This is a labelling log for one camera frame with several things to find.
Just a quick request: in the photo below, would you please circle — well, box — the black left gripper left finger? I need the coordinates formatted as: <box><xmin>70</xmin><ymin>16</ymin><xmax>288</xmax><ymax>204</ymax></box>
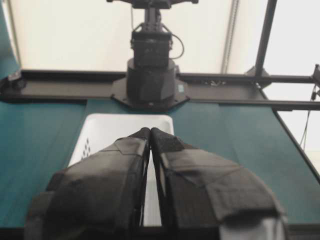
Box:
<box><xmin>24</xmin><ymin>127</ymin><xmax>150</xmax><ymax>240</ymax></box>

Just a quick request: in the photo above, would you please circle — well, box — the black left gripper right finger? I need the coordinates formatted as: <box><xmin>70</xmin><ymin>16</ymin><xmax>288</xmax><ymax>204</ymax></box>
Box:
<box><xmin>151</xmin><ymin>128</ymin><xmax>288</xmax><ymax>240</ymax></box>

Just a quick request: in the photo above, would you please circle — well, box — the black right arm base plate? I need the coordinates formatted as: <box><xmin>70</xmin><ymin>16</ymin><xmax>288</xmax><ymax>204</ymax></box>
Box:
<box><xmin>111</xmin><ymin>78</ymin><xmax>190</xmax><ymax>112</ymax></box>

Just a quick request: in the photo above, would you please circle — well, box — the black vertical frame post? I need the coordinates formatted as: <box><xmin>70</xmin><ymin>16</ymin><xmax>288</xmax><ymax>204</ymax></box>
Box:
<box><xmin>246</xmin><ymin>0</ymin><xmax>277</xmax><ymax>85</ymax></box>

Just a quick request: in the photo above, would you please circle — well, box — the white plastic perforated basket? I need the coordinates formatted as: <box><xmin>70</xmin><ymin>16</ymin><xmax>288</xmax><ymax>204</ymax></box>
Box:
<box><xmin>68</xmin><ymin>113</ymin><xmax>174</xmax><ymax>227</ymax></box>

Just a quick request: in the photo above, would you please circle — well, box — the black hanging cable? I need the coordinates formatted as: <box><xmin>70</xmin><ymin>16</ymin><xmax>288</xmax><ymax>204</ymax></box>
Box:
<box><xmin>298</xmin><ymin>84</ymin><xmax>320</xmax><ymax>148</ymax></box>

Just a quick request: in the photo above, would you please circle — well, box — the black aluminium frame rail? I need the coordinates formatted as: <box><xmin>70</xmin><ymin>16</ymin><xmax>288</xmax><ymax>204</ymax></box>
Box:
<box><xmin>0</xmin><ymin>70</ymin><xmax>320</xmax><ymax>112</ymax></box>

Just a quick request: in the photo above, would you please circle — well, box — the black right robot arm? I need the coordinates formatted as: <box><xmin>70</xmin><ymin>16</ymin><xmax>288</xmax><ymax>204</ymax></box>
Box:
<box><xmin>112</xmin><ymin>0</ymin><xmax>185</xmax><ymax>104</ymax></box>

